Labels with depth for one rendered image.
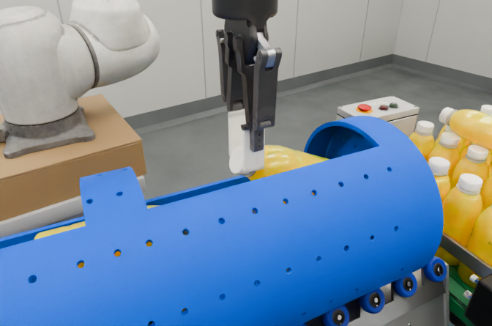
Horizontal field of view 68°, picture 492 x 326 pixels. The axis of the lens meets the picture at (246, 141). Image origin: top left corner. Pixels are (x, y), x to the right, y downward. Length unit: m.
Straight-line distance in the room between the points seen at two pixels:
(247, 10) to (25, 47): 0.53
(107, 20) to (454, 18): 4.68
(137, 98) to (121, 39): 2.50
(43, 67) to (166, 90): 2.69
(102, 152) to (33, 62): 0.22
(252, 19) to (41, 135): 0.60
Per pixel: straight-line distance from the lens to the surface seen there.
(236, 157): 0.51
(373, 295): 0.70
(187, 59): 3.51
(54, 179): 0.86
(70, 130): 0.91
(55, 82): 0.86
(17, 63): 0.84
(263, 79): 0.41
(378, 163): 0.55
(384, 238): 0.54
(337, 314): 0.66
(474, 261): 0.83
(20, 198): 0.87
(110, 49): 0.91
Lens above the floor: 1.49
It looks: 28 degrees down
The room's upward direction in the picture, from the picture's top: straight up
